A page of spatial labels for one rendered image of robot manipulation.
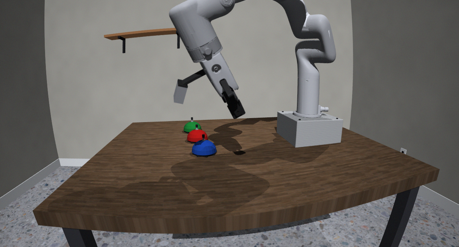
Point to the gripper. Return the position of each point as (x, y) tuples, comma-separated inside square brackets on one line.
[(216, 69)]

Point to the blue dome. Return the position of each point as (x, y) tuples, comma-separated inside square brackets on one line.
[(204, 148)]

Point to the green service bell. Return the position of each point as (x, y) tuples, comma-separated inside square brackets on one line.
[(191, 126)]

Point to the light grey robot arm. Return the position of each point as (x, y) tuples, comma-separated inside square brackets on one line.
[(192, 20)]

